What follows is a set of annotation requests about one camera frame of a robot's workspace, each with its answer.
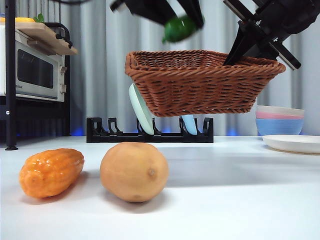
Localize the pale blue plate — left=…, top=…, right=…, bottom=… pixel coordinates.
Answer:
left=180, top=114, right=198, bottom=136

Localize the black metal shelf frame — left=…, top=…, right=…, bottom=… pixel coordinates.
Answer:
left=0, top=0, right=71, bottom=151

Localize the pale green plate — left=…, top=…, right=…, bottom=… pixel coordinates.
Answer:
left=128, top=83, right=155, bottom=136

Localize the blue bowl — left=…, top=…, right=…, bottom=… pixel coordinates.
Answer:
left=255, top=118, right=305, bottom=137

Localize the brown wicker basket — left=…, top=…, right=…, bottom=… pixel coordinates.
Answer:
left=124, top=49, right=287, bottom=118

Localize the grey curtain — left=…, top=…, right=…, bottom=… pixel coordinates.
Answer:
left=57, top=0, right=320, bottom=137

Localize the brown potato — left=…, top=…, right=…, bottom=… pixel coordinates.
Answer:
left=99, top=141, right=170, bottom=203

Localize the wooden cutting board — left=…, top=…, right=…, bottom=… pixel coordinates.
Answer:
left=15, top=21, right=79, bottom=56

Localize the pink bowl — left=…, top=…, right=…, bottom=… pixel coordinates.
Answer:
left=255, top=111, right=305, bottom=120

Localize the black metal handle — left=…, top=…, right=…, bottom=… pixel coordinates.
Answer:
left=44, top=22, right=73, bottom=48

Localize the white toaster oven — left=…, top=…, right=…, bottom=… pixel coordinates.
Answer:
left=0, top=23, right=68, bottom=103

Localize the black dish rack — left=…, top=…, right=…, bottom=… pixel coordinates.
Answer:
left=86, top=116, right=215, bottom=144

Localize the green cucumber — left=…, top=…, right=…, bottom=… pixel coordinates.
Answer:
left=161, top=15, right=206, bottom=44

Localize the white flat plate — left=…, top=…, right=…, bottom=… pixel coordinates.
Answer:
left=262, top=134, right=320, bottom=155

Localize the cream bowl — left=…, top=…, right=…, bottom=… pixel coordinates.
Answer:
left=255, top=104, right=305, bottom=116

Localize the yellow fruit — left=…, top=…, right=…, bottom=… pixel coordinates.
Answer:
left=14, top=16, right=36, bottom=24

